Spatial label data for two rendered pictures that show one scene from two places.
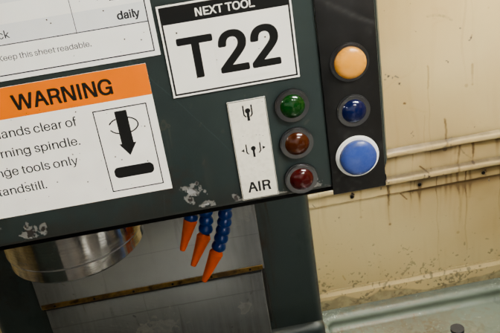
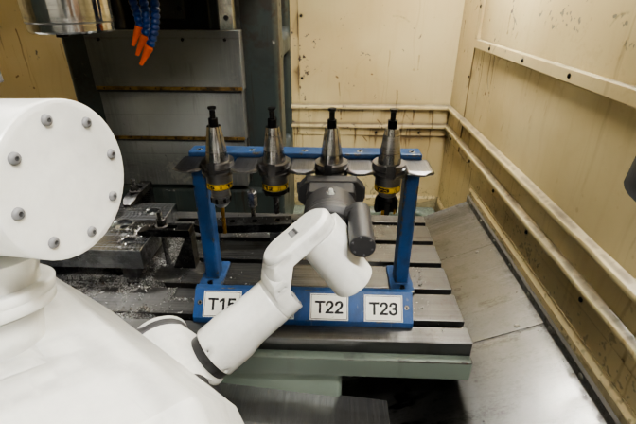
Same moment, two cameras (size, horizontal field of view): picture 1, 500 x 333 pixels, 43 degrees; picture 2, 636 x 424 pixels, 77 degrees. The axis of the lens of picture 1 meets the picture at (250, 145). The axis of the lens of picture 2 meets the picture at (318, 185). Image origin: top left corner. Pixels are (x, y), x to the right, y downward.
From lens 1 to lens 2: 0.49 m
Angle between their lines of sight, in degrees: 5
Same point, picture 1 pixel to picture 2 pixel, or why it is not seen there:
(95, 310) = (142, 146)
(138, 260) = (169, 117)
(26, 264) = (26, 18)
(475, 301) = not seen: hidden behind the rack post
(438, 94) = (395, 72)
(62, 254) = (44, 12)
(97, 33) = not seen: outside the picture
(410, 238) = not seen: hidden behind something
